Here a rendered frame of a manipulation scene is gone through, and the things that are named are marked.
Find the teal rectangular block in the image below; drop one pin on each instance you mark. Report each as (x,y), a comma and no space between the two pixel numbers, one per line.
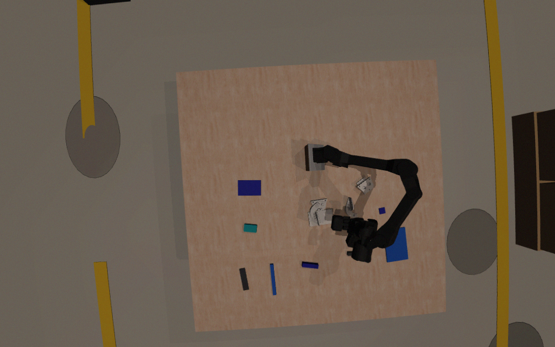
(251,228)

